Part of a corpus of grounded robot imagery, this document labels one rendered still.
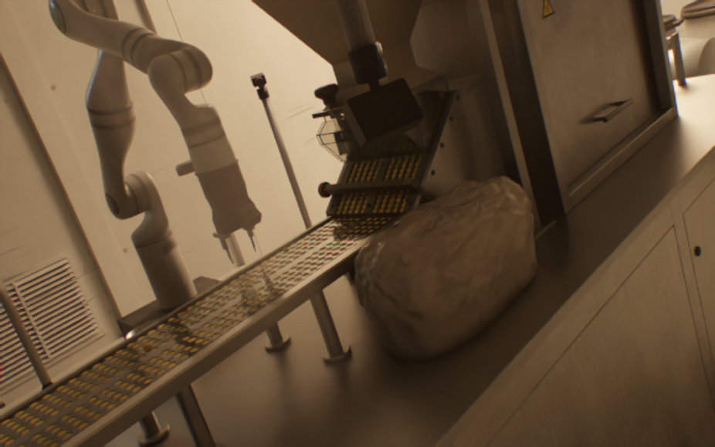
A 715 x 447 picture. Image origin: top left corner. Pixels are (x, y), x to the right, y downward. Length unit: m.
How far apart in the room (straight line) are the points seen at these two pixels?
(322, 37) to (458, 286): 0.56
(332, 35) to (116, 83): 0.45
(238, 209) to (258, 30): 3.10
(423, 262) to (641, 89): 1.06
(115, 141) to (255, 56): 2.72
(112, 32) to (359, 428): 0.79
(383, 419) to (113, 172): 0.85
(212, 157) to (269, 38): 3.12
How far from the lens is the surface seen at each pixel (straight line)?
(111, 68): 1.48
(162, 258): 1.62
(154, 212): 1.64
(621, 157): 1.74
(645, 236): 1.42
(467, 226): 1.08
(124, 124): 1.51
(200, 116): 1.18
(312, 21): 1.32
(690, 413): 1.64
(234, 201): 1.21
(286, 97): 4.27
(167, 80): 1.16
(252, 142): 4.07
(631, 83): 1.89
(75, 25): 1.39
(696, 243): 1.65
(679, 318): 1.57
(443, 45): 1.51
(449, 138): 1.33
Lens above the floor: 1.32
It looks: 16 degrees down
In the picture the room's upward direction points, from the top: 18 degrees counter-clockwise
